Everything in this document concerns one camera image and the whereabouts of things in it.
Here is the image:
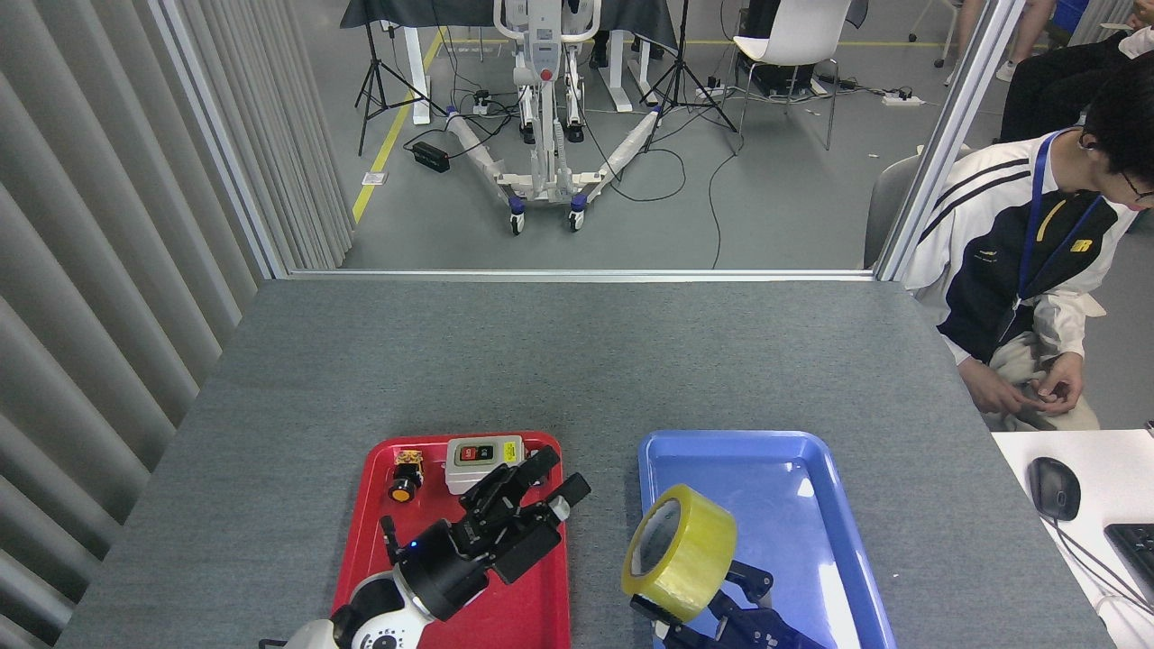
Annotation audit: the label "person's right hand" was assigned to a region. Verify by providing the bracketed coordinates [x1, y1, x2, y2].
[957, 358, 1030, 416]

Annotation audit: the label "black computer mouse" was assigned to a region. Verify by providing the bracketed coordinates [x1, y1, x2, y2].
[1030, 457, 1082, 523]

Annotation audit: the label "red plastic tray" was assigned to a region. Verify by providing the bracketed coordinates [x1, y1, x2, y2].
[332, 431, 572, 649]

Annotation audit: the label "grey two-button switch box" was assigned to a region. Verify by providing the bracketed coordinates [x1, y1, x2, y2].
[444, 435, 527, 496]

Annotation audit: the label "black floor cable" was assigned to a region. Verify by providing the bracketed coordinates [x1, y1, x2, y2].
[586, 126, 746, 270]

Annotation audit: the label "person in white-black jacket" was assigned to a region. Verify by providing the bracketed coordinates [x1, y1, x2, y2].
[902, 50, 1154, 432]

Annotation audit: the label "table with black cloth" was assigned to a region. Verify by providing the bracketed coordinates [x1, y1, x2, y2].
[340, 0, 679, 125]

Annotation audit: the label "white chair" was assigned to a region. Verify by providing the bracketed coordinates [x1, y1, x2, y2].
[730, 0, 855, 151]

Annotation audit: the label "blue plastic tray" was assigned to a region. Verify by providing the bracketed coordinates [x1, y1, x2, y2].
[637, 430, 898, 649]

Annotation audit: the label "blue lanyard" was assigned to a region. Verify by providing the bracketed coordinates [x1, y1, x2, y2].
[1014, 129, 1105, 312]

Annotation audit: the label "white desk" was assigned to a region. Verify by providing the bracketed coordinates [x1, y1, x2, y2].
[992, 429, 1154, 649]

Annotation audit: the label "yellow tape roll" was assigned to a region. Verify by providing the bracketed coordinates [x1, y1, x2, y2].
[621, 484, 737, 625]

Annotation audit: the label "silver horizontal rail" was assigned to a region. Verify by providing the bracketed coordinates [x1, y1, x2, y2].
[288, 268, 877, 283]

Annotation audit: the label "black computer case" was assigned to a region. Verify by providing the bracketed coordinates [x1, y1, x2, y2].
[737, 0, 820, 96]

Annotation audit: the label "black tripod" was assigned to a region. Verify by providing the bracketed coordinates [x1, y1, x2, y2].
[642, 0, 742, 154]
[354, 0, 449, 157]

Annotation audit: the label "seated person in black trousers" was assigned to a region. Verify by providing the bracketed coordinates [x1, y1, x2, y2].
[996, 25, 1154, 145]

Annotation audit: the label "orange push button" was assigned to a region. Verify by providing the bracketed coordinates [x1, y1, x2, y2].
[388, 450, 426, 504]

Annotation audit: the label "white stand on wheels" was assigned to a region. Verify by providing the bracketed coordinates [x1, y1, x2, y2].
[444, 0, 664, 237]

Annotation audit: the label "person's left hand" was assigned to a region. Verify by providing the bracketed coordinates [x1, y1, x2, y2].
[1028, 353, 1085, 416]

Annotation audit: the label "grey chair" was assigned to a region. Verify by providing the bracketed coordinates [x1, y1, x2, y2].
[864, 144, 979, 271]

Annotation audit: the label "person's bare legs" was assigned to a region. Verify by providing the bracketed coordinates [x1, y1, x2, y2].
[942, 0, 1058, 87]

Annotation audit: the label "black keyboard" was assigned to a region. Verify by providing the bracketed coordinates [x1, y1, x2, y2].
[1104, 523, 1154, 605]

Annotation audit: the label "silver post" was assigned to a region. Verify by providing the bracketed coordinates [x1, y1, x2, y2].
[873, 0, 1029, 282]
[149, 0, 291, 280]

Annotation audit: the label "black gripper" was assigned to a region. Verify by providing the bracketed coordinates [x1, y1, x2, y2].
[629, 561, 832, 649]
[392, 445, 592, 623]

